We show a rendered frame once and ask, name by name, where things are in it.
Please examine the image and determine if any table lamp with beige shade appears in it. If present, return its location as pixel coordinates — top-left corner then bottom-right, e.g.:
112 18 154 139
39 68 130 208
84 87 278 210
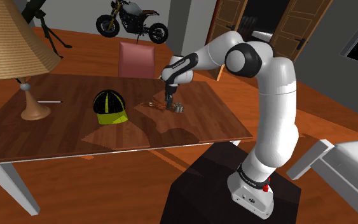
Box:
0 0 62 122

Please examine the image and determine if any red chair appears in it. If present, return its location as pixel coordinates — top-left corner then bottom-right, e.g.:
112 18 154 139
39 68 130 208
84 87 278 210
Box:
118 41 156 80

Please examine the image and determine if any black motorcycle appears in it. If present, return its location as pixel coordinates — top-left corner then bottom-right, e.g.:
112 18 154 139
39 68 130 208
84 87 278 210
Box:
95 0 169 45

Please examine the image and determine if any dark robot stand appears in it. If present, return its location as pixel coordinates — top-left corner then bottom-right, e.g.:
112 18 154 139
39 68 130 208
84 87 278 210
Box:
160 141 302 224

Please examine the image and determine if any white bed frame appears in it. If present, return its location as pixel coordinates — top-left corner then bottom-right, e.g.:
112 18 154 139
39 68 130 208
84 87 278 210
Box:
286 137 358 224

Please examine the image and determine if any brown keys bunch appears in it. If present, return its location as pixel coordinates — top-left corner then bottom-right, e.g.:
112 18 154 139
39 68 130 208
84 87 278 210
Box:
141 101 169 110

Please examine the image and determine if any brown wooden double door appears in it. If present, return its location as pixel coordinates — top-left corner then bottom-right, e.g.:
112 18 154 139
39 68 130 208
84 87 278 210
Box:
205 0 334 82

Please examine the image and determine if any wooden table with white legs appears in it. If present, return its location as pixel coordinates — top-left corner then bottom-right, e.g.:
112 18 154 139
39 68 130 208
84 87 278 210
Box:
0 73 254 216

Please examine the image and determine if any black and yellow cap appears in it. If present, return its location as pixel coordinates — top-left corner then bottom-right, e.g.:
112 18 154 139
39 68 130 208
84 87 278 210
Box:
92 89 129 125

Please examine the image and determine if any black telescope on tripod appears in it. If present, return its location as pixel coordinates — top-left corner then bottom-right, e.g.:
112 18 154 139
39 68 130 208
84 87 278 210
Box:
21 0 72 59

